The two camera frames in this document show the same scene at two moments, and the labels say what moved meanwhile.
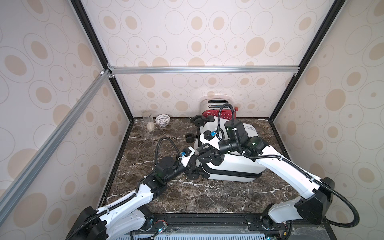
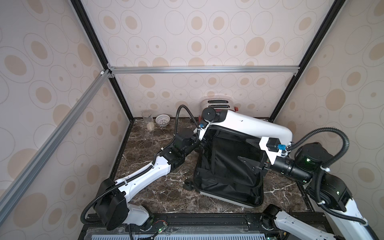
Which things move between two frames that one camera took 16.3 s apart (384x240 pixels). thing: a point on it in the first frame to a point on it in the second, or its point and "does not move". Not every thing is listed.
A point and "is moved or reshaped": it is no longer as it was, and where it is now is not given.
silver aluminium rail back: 205,69 does not move
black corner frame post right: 335,8 does not move
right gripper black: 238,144 to 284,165
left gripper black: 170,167 to 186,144
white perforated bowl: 162,119 does not move
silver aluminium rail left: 15,188 does not move
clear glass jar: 147,116 does not move
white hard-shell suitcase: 219,145 is moved or reshaped
